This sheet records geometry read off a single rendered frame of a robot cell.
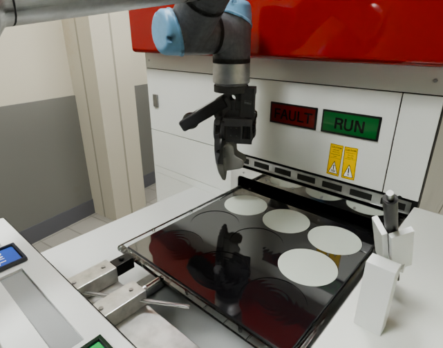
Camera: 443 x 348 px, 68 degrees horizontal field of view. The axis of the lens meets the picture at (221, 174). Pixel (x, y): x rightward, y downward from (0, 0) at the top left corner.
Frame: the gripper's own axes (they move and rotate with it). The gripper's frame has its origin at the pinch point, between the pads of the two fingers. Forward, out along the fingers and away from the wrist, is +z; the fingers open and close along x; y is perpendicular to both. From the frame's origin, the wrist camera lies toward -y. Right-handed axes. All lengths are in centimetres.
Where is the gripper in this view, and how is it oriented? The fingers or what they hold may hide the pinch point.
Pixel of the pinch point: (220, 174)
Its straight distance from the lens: 75.8
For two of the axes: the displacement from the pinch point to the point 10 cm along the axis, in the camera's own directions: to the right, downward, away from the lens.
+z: 0.0, 9.2, 3.8
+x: 2.1, -3.7, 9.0
